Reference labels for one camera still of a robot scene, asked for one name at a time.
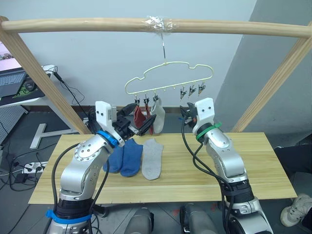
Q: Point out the green wrist zip tie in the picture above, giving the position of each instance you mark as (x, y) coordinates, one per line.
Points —
(206, 132)

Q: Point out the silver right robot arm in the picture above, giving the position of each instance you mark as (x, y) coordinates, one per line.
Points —
(225, 153)

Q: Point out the blue sock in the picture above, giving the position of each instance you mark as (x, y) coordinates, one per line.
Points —
(131, 158)
(114, 161)

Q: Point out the white power strip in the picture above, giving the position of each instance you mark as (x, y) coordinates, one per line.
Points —
(35, 167)

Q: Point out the wooden slanted rack pole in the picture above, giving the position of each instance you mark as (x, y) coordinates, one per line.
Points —
(275, 80)
(36, 73)

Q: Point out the white sock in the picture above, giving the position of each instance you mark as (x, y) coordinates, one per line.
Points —
(159, 119)

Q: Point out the wooden horizontal rack rod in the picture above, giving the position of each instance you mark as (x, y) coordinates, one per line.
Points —
(73, 24)

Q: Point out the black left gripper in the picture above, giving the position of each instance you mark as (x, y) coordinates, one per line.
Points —
(122, 126)

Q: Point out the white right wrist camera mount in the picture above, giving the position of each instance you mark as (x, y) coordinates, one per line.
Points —
(206, 109)

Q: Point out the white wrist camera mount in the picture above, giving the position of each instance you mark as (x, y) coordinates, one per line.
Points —
(101, 112)
(206, 109)

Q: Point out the white sneaker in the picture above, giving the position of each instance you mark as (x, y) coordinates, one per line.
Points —
(296, 209)

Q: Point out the clear tape wrap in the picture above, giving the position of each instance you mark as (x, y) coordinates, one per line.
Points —
(157, 23)

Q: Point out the small white desk device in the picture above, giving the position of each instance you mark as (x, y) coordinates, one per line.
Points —
(48, 68)

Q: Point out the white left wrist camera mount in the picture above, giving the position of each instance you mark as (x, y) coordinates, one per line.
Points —
(101, 112)

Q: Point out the black green mouse pad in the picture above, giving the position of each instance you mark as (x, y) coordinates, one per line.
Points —
(25, 94)

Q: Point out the grey rounded shape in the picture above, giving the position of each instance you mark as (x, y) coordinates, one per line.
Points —
(197, 220)
(140, 221)

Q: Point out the grey sock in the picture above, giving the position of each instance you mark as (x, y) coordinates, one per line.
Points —
(152, 161)

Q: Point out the blue arm base zip tie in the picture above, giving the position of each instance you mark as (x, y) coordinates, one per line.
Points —
(68, 219)

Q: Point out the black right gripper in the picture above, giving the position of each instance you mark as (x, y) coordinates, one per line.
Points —
(191, 118)

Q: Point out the white desk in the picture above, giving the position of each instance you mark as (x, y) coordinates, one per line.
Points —
(14, 102)

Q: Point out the pale yellow clip hanger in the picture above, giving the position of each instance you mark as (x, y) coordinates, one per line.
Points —
(165, 64)

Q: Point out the small metal hanger clip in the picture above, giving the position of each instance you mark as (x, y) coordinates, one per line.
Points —
(201, 88)
(137, 99)
(146, 100)
(192, 91)
(156, 98)
(182, 93)

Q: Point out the black power adapter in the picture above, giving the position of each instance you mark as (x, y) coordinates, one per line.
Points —
(21, 178)

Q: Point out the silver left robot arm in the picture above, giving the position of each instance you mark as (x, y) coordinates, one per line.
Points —
(83, 165)

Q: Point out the black computer mouse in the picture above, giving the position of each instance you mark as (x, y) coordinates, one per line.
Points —
(30, 85)

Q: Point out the blue wrist zip tie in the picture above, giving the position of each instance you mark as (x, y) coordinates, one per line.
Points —
(108, 137)

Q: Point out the grey perforated panel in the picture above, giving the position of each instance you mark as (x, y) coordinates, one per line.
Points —
(11, 122)

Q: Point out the red sock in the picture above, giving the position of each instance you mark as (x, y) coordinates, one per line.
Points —
(148, 112)
(139, 118)

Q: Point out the grey laptop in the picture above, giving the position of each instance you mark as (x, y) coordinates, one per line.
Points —
(9, 80)

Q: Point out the black trouser leg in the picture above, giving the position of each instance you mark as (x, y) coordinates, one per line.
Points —
(295, 156)

